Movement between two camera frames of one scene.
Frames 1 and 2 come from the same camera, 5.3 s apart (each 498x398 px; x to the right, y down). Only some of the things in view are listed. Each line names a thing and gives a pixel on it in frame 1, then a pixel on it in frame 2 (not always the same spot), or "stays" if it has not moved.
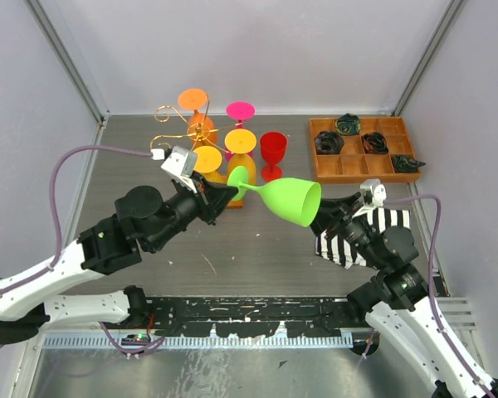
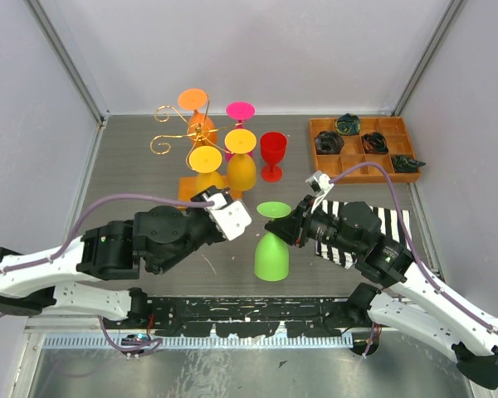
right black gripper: [331, 210] → [290, 228]
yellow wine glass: [208, 161] stays
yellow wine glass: [240, 145] stays
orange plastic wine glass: [202, 131] stays
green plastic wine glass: [297, 199] → [271, 258]
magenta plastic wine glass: [240, 111] stays
